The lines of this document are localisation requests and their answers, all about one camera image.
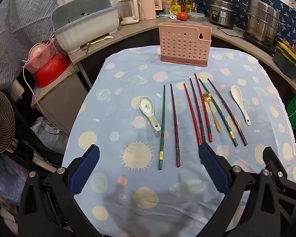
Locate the pink perforated utensil holder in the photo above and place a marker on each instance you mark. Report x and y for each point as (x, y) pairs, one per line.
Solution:
(182, 44)

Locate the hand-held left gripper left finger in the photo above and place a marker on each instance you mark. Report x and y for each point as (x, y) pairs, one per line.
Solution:
(85, 170)

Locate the white plastic spoon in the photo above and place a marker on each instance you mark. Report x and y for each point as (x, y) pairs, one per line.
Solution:
(101, 39)

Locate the gold flower spoon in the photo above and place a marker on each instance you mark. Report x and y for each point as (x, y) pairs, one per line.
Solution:
(207, 96)

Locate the red tomato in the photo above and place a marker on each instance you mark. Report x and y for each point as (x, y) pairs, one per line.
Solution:
(182, 16)

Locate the red plastic basin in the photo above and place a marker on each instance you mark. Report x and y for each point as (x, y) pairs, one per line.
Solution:
(51, 71)

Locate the green chopstick gold band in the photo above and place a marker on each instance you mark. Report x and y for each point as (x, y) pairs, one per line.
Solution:
(162, 123)
(218, 108)

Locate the black induction cooker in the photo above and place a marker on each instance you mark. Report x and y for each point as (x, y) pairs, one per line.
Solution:
(256, 43)

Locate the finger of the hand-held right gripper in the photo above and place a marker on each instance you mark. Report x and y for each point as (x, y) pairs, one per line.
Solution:
(273, 160)

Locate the grey lidded dish drainer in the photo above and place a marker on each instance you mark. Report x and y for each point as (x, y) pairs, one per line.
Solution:
(86, 27)

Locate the white electric kettle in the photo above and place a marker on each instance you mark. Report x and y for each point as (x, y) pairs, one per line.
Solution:
(128, 11)

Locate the round electric fan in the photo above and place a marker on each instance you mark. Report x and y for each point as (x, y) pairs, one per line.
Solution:
(0, 121)

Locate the glass food container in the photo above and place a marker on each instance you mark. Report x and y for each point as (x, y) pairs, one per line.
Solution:
(196, 16)

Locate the floral ceramic spoon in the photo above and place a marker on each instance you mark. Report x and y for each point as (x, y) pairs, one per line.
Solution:
(146, 106)

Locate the yellow oil bottle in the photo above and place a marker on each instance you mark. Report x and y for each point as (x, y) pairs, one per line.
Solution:
(190, 3)

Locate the grey striped cloth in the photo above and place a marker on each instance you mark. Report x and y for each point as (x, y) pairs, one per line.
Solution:
(14, 29)

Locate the dark sauce bottle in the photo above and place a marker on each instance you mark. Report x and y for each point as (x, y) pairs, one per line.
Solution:
(178, 0)

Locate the white ceramic spoon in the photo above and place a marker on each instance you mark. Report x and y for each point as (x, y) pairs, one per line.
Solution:
(236, 93)

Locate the grey plastic bag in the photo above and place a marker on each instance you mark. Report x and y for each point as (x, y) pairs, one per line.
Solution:
(48, 135)

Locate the stack of dark dishes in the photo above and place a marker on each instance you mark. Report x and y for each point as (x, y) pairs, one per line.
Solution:
(286, 61)

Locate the dark brown twisted chopstick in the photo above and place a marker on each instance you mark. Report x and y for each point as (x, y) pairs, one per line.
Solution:
(196, 106)

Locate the steel steamer pot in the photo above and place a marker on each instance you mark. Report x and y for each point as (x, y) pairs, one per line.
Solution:
(262, 22)

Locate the curved wooden shelf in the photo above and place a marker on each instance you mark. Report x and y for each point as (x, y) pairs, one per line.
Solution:
(148, 24)

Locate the dark purple twisted chopstick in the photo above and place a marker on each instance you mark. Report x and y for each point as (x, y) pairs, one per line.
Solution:
(174, 123)
(227, 108)

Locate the steel rice cooker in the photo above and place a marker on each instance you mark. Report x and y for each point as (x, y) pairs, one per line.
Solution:
(225, 12)

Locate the pink plastic basket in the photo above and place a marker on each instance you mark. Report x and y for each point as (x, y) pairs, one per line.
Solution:
(43, 59)

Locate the grey cabinet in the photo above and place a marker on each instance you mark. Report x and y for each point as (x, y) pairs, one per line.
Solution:
(56, 103)

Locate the blue printed tablecloth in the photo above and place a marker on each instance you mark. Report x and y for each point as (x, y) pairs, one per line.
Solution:
(128, 84)

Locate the pink electric kettle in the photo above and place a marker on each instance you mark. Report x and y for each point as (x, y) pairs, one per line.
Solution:
(146, 6)

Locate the red twisted chopstick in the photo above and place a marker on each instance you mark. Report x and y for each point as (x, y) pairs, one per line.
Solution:
(202, 103)
(191, 108)

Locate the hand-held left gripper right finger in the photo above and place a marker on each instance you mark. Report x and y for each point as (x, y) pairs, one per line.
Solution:
(213, 169)

